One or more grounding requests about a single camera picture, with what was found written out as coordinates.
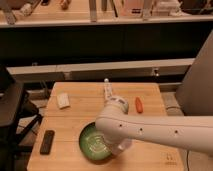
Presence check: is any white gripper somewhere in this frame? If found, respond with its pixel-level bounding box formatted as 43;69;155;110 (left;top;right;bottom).
103;134;132;155

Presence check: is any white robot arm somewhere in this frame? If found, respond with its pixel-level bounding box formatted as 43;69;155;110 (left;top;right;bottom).
95;96;213;155

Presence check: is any green ceramic bowl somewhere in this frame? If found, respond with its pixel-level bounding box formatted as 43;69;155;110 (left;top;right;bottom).
79;122;112;161

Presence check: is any orange carrot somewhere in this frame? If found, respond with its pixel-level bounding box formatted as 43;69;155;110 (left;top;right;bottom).
135;97;143;113

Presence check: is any white bottle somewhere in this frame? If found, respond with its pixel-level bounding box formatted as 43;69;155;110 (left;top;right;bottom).
104;78;112;101

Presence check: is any black remote control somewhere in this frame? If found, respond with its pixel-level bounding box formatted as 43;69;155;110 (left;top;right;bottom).
40;130;55;155

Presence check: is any white sponge block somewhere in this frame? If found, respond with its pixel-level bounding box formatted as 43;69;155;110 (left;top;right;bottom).
57;93;70;109

